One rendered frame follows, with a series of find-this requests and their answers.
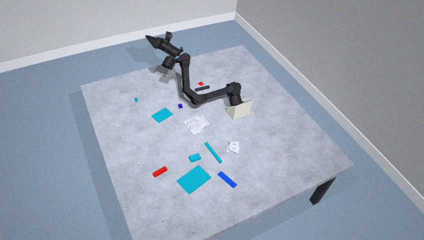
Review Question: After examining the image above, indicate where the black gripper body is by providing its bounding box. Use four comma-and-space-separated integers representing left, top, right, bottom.
153, 38, 173, 54

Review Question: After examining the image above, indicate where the small teal block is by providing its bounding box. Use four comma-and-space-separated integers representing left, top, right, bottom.
189, 153, 201, 163

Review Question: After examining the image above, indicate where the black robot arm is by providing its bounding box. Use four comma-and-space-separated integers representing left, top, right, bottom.
162, 31, 244, 106

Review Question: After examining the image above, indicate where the cyan flat rectangular plate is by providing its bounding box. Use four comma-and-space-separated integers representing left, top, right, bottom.
177, 165, 212, 195
152, 107, 173, 123

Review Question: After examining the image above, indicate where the blue flat bar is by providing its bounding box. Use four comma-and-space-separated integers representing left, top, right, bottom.
218, 171, 237, 189

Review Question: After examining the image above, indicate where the red rectangular block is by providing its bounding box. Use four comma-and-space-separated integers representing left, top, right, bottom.
152, 166, 168, 178

